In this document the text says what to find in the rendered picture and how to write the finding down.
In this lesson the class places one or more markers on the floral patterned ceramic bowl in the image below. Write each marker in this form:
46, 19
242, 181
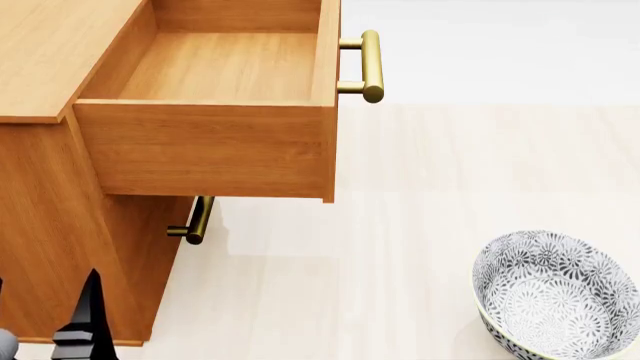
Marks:
555, 300

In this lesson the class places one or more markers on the open wooden drawer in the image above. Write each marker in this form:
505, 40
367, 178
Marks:
210, 150

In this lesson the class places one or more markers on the wooden cabinet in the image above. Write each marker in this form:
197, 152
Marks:
45, 180

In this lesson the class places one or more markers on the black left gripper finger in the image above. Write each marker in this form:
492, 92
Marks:
96, 315

